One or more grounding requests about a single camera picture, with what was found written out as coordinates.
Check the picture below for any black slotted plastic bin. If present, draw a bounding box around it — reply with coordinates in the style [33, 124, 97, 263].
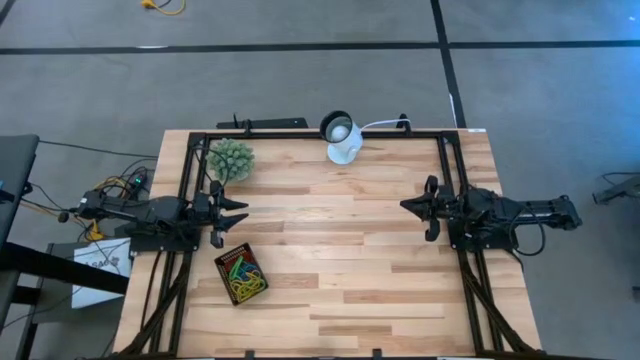
[213, 242, 270, 307]

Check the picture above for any green succulent in grey pot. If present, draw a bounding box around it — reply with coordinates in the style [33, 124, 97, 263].
[205, 138, 256, 183]

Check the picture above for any black bar with antennas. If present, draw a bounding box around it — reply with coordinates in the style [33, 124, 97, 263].
[215, 113, 310, 130]

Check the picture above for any black desk beam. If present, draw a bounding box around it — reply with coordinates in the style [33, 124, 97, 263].
[0, 242, 130, 296]

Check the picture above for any black aluminium table frame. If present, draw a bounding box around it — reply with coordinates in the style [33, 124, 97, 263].
[113, 128, 546, 360]

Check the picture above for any dark grey side table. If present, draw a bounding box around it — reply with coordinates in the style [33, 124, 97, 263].
[0, 133, 40, 241]

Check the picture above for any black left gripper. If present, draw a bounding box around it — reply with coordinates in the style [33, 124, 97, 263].
[193, 180, 250, 249]

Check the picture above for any black equipment stand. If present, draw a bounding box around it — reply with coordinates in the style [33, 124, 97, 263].
[592, 172, 640, 205]

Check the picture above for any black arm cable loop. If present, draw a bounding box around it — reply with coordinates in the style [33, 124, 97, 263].
[508, 204, 547, 257]

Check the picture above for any white printed cardboard box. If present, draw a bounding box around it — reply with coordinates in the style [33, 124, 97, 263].
[71, 237, 134, 310]

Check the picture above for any yellow rubber band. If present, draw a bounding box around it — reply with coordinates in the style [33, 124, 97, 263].
[228, 275, 269, 303]

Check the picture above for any yellow floor cable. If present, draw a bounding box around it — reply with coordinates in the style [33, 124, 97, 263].
[141, 0, 187, 16]

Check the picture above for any green rubber band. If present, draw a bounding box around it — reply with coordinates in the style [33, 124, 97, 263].
[228, 254, 247, 282]

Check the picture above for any white fan cable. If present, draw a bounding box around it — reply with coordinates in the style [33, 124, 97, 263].
[359, 117, 413, 133]

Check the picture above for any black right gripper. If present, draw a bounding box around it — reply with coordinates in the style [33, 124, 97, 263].
[399, 174, 466, 242]

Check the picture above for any yellow cable bundle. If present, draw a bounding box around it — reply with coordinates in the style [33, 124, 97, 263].
[88, 175, 132, 242]

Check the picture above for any black power strip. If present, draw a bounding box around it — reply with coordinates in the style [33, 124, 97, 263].
[127, 169, 151, 194]

